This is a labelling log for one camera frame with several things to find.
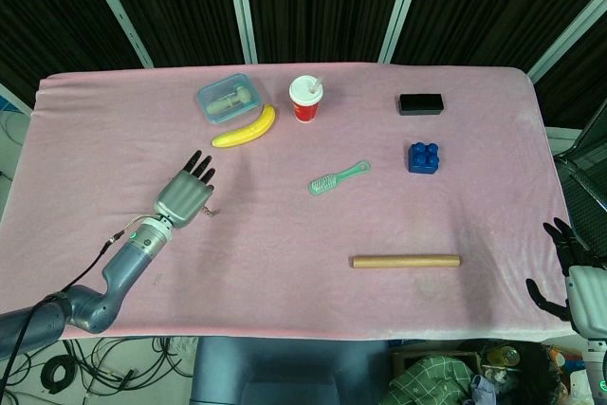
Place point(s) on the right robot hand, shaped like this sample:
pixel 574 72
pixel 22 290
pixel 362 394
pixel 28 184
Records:
pixel 588 300

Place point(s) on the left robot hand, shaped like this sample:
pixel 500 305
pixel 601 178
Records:
pixel 182 198

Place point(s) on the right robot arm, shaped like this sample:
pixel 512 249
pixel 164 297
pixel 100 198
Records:
pixel 595 364

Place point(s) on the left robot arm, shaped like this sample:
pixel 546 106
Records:
pixel 123 272

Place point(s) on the yellow banana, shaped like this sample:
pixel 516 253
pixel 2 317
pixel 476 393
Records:
pixel 246 134

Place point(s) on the yellow plastic bottle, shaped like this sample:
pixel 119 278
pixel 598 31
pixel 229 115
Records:
pixel 502 356

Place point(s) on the black mesh chair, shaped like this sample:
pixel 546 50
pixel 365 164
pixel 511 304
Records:
pixel 583 196

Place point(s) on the beige toy inside container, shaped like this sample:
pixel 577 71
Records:
pixel 227 102

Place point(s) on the clear container blue lid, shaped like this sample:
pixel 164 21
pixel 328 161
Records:
pixel 237 80

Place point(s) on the pink tablecloth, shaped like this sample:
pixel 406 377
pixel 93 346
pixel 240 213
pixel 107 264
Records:
pixel 308 234

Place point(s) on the grey blue cloth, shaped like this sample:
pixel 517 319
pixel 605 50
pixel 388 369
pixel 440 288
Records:
pixel 483 390

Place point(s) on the green brush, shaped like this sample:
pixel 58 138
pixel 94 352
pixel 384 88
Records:
pixel 322 185

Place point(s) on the red paper cup white lid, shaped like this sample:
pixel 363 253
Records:
pixel 306 108

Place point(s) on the translucent drinking straw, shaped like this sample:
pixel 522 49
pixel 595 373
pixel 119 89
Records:
pixel 316 86

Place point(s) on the green plaid cloth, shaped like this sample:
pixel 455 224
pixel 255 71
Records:
pixel 427 376

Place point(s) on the wooden rolling pin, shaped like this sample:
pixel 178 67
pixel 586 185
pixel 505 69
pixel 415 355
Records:
pixel 403 261

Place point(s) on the blue building block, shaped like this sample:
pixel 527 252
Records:
pixel 422 160

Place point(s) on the black rectangular box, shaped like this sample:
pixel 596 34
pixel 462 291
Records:
pixel 421 104

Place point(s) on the white partition frame post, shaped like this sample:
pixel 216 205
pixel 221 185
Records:
pixel 566 35
pixel 403 6
pixel 116 11
pixel 241 6

